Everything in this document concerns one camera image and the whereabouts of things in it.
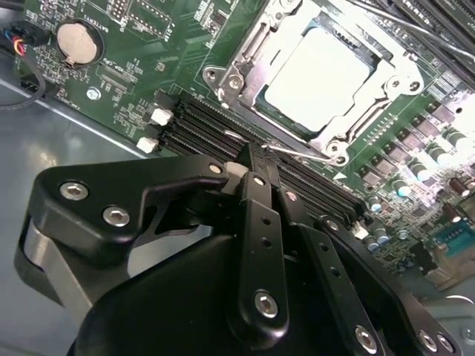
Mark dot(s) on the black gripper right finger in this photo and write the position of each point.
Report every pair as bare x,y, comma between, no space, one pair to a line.
334,267

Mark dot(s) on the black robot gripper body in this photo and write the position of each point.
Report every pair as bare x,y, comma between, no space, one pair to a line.
167,304

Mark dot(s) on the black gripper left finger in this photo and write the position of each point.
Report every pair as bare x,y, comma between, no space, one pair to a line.
92,200

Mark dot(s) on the thin metal locking lever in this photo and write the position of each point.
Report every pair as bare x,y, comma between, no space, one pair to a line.
300,153
434,35

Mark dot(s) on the silver square CPU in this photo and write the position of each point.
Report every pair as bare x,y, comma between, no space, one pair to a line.
319,78

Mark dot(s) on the metal socket cover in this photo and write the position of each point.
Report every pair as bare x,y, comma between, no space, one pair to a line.
256,79

